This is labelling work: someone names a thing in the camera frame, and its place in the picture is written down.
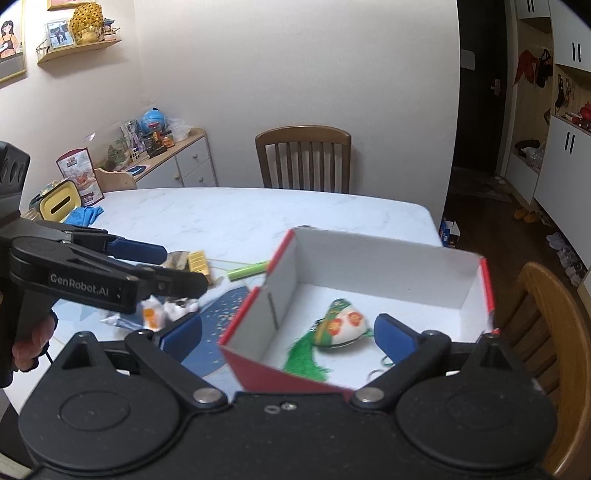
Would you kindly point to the blue cloth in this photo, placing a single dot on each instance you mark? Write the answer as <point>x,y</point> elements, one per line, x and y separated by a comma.
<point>83,216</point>

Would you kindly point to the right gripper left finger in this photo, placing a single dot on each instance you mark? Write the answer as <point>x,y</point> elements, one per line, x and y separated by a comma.
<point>160,354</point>

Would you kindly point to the green cylindrical tube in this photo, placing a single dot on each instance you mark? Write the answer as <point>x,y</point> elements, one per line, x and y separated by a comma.
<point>248,271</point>

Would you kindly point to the red white snack box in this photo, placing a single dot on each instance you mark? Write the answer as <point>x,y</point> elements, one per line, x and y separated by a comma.
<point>76,165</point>

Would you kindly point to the white orange plastic bag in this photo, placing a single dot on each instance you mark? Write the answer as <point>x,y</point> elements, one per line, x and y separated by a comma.
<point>154,313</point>

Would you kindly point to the small yellow box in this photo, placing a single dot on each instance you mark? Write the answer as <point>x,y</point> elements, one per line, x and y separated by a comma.
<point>197,263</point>

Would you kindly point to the small framed photo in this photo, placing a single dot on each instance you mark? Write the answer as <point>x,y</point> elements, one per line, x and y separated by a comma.
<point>59,35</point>

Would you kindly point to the red white cardboard box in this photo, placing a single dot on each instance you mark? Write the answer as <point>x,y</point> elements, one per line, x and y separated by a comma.
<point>424,287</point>

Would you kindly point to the silver foil bag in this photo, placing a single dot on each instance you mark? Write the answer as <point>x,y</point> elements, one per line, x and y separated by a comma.
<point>176,260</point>

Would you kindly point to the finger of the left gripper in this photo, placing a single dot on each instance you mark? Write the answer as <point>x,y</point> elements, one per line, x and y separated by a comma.
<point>118,247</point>
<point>164,282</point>

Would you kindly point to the blue globe toy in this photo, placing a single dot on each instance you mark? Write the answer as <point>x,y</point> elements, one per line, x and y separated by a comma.
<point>152,120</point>

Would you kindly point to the yellow tissue box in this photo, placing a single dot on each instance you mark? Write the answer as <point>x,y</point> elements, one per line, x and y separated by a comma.
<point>56,200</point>

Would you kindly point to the wooden wall shelf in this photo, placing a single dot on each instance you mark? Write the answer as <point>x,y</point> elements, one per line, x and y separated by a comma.
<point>46,52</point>

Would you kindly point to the wooden chair behind table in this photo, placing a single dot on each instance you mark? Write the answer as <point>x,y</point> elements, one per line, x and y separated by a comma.
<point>306,157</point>

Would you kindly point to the white wood sideboard cabinet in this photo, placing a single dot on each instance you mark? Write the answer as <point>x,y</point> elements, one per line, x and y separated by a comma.
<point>187,164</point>

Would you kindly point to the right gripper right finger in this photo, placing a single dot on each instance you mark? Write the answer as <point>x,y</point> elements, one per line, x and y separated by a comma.
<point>416,356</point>

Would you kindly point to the person's left hand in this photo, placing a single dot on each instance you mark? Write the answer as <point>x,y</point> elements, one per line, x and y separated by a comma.
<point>26,352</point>

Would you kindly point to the golden ornament on shelf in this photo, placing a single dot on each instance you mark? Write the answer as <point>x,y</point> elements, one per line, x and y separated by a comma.
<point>86,24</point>

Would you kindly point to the white wall cabinet unit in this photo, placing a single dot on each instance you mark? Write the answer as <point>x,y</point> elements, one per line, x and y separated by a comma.
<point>549,161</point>

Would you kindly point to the framed cartoon picture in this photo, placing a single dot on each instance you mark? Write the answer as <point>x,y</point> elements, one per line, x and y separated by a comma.
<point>13,59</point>

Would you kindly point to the small wooden child chair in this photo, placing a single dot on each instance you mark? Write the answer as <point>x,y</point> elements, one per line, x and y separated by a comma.
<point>114,181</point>

